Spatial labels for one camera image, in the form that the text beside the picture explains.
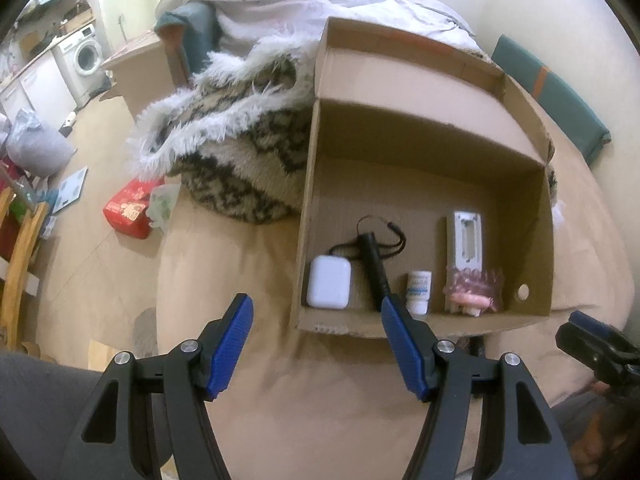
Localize white pill bottle blue label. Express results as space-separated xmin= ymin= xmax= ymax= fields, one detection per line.
xmin=404 ymin=270 xmax=434 ymax=317

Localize teal padded bed end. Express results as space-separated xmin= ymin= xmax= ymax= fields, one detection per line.
xmin=154 ymin=1 xmax=219 ymax=87

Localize teal cushion orange stripe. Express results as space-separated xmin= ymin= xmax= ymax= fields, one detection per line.
xmin=491 ymin=35 xmax=612 ymax=167

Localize yellow wooden rack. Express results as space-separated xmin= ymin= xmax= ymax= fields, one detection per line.
xmin=0 ymin=185 xmax=52 ymax=357

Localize clear plastic bag green print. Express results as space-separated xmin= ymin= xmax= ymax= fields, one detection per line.
xmin=145 ymin=183 xmax=182 ymax=234

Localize red gift box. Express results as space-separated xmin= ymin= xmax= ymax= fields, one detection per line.
xmin=103 ymin=177 xmax=164 ymax=241

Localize bathroom scale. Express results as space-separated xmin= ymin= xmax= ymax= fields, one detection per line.
xmin=50 ymin=166 xmax=89 ymax=214

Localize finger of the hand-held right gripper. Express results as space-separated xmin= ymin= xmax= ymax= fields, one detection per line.
xmin=571 ymin=309 xmax=640 ymax=362
xmin=556 ymin=322 xmax=627 ymax=380

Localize black flashlight with strap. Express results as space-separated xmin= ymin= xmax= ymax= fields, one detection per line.
xmin=327 ymin=215 xmax=407 ymax=312

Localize person's right hand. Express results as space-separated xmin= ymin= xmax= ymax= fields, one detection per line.
xmin=572 ymin=400 xmax=636 ymax=473

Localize patterned fluffy blanket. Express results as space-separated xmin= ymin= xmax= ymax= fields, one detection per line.
xmin=127 ymin=35 xmax=567 ymax=227

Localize cardboard box on counter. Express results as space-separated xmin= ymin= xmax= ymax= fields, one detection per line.
xmin=59 ymin=6 xmax=97 ymax=37

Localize white kitchen base cabinets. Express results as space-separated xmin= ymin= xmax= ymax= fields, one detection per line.
xmin=0 ymin=52 xmax=77 ymax=127

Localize clear spiky silicone brush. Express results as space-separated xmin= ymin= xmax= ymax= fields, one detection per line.
xmin=475 ymin=267 xmax=505 ymax=311

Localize grey plastic bag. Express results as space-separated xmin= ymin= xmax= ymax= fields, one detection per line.
xmin=5 ymin=109 xmax=79 ymax=177

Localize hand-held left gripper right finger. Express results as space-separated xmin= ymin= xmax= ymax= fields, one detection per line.
xmin=379 ymin=294 xmax=580 ymax=480

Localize pink silicone hand massager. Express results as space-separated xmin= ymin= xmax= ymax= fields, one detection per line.
xmin=444 ymin=267 xmax=494 ymax=319

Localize beige cabinet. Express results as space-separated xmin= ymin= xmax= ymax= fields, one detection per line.
xmin=100 ymin=30 xmax=174 ymax=119

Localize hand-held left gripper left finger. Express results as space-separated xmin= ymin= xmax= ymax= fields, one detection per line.
xmin=62 ymin=293 xmax=255 ymax=480

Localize cardboard box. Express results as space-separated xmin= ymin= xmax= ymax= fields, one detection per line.
xmin=289 ymin=16 xmax=557 ymax=338
xmin=59 ymin=6 xmax=97 ymax=37

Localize white washing machine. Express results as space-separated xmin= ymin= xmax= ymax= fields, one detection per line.
xmin=52 ymin=24 xmax=109 ymax=107

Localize red cloth bag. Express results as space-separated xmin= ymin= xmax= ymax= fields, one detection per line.
xmin=0 ymin=157 xmax=27 ymax=262

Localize white remote control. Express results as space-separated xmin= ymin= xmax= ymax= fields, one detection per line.
xmin=445 ymin=209 xmax=486 ymax=283

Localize white earbud case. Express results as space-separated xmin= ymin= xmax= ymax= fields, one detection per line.
xmin=306 ymin=255 xmax=354 ymax=310

